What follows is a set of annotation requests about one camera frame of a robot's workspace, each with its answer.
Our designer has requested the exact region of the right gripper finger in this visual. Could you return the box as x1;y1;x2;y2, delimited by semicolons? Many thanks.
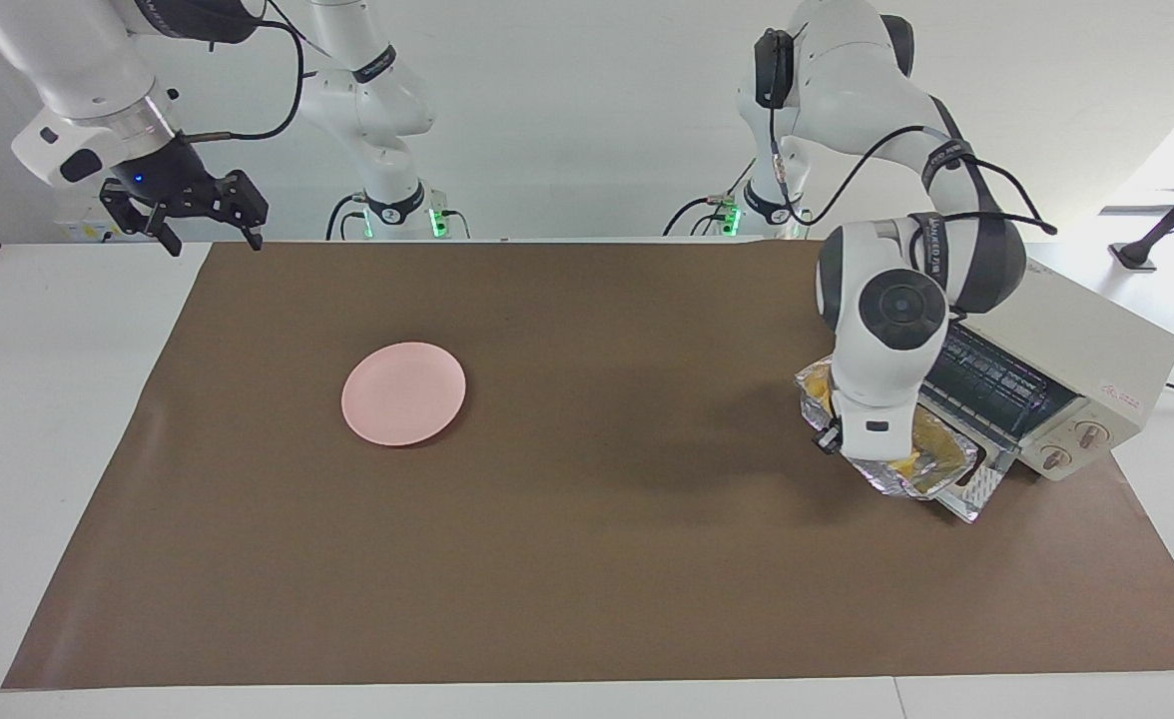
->
226;170;269;251
100;180;185;258

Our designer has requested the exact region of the sliced yellow bread loaf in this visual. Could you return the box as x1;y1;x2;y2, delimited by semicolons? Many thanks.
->
809;361;959;478

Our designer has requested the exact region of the aluminium foil tray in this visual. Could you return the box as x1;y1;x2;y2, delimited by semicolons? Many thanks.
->
795;355;982;500

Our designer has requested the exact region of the glass oven door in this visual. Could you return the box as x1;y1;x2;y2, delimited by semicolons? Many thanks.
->
931;454;1009;525

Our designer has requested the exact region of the white toaster oven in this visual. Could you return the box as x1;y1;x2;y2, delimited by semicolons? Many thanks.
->
921;243;1174;483

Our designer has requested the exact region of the pink round plate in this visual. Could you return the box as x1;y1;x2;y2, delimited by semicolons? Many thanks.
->
340;342;468;447

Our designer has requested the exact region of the brown paper table mat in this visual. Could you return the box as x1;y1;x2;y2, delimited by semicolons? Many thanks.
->
0;240;1174;690

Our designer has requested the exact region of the black tripod stand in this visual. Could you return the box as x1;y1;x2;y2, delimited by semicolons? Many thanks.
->
1111;160;1174;273

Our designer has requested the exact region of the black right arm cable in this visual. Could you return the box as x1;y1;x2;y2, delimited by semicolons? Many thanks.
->
188;18;308;143

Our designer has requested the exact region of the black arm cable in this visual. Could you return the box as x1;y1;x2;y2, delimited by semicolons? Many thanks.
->
755;28;1059;236
188;18;308;143

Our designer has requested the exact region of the white wall power outlet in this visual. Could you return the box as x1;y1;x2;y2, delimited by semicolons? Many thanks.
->
53;192;164;243

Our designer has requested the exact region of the black base cable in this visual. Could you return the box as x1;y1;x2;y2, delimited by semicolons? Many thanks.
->
662;150;758;239
325;193;368;241

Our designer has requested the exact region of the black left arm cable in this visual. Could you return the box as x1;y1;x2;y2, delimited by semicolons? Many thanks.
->
755;28;1059;236

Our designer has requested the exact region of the oven wire rack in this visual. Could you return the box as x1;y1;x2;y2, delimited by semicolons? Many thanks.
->
931;325;1077;440

